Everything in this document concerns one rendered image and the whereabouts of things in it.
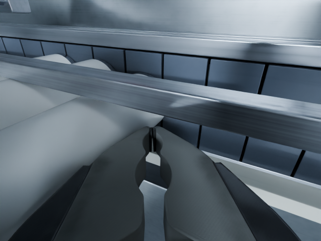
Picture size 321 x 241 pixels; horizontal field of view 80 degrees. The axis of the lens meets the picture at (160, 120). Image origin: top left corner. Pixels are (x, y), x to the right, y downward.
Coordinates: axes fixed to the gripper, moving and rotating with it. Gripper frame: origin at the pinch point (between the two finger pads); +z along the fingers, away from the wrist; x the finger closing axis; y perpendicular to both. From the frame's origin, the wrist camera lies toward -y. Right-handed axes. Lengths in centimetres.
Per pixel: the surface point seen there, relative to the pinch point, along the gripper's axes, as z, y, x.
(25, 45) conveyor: 14.9, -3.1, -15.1
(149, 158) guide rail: 2.4, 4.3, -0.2
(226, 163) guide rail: 0.8, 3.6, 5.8
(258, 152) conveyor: 1.4, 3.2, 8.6
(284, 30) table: 5.9, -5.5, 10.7
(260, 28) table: 6.8, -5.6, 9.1
